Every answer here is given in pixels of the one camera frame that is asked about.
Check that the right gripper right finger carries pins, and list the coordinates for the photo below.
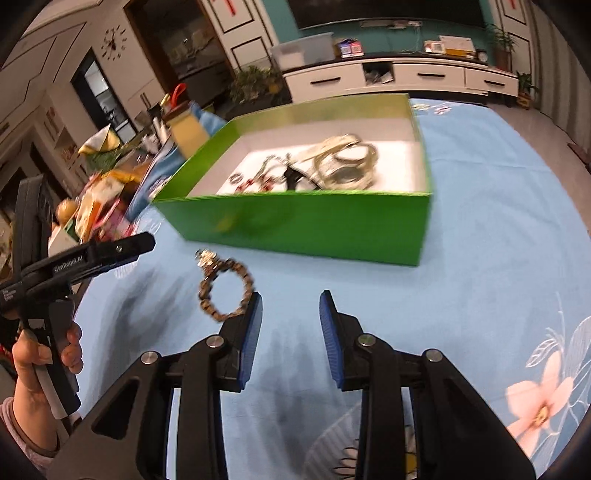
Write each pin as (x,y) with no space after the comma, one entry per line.
(420,417)

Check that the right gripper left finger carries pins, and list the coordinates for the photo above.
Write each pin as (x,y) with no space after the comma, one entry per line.
(125,434)

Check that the black eyeglasses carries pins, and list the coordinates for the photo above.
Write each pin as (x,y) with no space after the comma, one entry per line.
(298,181)

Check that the white wrist watch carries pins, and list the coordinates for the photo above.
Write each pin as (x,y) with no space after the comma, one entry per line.
(343,162)

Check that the silver bangle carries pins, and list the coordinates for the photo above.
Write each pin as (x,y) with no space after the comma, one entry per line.
(272,162)

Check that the person's left hand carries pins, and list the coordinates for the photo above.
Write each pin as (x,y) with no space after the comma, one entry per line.
(30,406)

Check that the white box on side table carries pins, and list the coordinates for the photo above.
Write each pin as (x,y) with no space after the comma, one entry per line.
(59,241)

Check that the pink yogurt cup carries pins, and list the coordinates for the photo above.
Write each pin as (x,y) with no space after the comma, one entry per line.
(112,224)

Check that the gold flower brooch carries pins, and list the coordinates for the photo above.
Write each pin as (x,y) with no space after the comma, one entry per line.
(206,259)

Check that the yellow snack bag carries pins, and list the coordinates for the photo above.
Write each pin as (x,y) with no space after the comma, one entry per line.
(98,196)

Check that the blue floral tablecloth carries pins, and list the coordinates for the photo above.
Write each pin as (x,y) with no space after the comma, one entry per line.
(502,289)

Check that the green tissue box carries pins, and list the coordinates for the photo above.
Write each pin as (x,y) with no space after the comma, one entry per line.
(102,150)

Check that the yellow bottle with brown lid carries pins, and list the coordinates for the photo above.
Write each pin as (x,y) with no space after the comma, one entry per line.
(186,130)

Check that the green cardboard box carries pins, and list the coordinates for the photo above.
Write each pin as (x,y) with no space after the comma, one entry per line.
(386,223)

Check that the green plants by doorway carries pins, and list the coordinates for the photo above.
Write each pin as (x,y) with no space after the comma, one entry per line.
(254,83)

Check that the clear plastic storage bin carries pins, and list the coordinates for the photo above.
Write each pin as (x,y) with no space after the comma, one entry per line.
(303,52)

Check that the white TV cabinet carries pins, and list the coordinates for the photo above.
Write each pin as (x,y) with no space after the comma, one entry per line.
(435,76)

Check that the potted plant on floor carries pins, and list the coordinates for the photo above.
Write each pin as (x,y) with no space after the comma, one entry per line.
(526,90)

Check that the large black television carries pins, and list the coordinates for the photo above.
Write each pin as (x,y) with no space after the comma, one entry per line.
(313,13)

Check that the small alarm clock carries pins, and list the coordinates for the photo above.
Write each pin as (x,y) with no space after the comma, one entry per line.
(482,56)

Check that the white and yellow router box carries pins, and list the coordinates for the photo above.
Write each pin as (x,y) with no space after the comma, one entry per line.
(461,47)

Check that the potted plant on cabinet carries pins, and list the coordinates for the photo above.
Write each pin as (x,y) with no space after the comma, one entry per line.
(503,47)

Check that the black wall clock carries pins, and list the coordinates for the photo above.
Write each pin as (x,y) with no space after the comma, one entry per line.
(114,43)

